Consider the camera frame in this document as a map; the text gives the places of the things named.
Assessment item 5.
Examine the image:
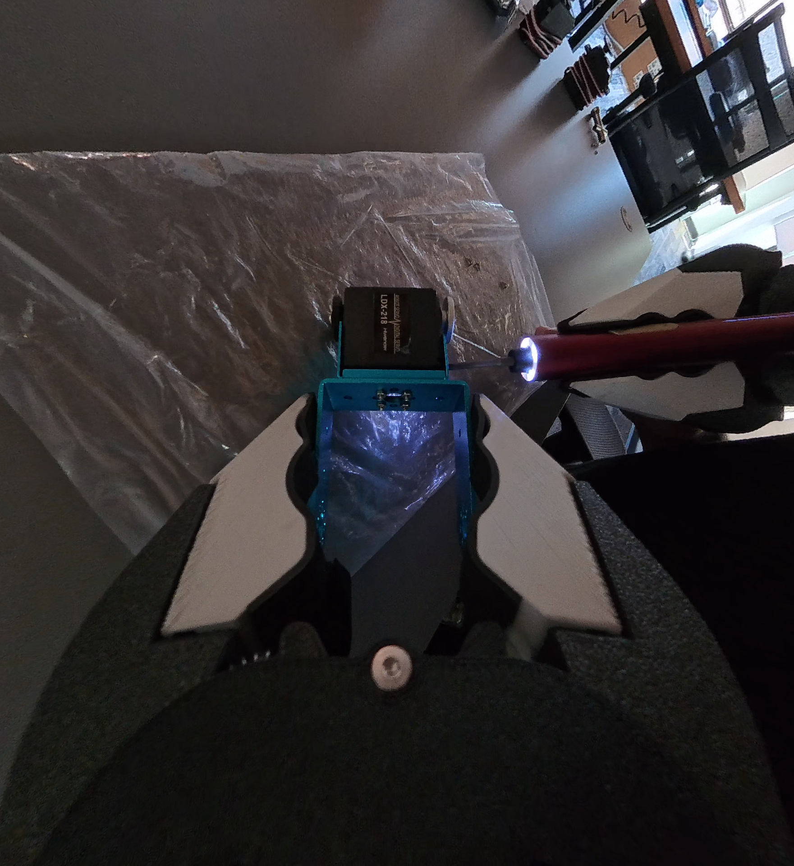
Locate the grey desk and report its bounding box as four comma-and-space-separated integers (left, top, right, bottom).
0, 0, 648, 772

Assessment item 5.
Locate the wood-edged desk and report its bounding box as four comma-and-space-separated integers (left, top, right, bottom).
640, 0, 753, 214

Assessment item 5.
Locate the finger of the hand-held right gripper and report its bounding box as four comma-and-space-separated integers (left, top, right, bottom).
568, 359, 748, 423
558, 268, 751, 334

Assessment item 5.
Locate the red electric screwdriver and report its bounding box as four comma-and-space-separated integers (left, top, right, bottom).
456, 313, 794, 381

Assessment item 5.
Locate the black servo motor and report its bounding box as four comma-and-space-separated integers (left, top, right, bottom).
341, 286, 456, 372

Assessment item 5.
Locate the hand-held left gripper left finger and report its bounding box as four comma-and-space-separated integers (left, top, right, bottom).
159, 394, 320, 640

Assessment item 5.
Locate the black mesh cabinet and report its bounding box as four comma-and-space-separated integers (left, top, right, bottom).
603, 10, 794, 234

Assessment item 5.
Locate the person's black top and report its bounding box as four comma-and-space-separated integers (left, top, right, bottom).
546, 433, 794, 866

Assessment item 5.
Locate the blue metal servo bracket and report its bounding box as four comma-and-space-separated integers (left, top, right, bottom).
308, 298, 473, 548

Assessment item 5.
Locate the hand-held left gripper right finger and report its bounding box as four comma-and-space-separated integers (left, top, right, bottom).
463, 394, 626, 663

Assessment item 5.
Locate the black device with coiled cable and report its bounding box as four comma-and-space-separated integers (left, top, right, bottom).
562, 49, 613, 111
519, 8, 569, 63

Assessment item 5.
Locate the large clear plastic bag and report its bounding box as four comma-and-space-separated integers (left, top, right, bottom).
0, 150, 553, 552

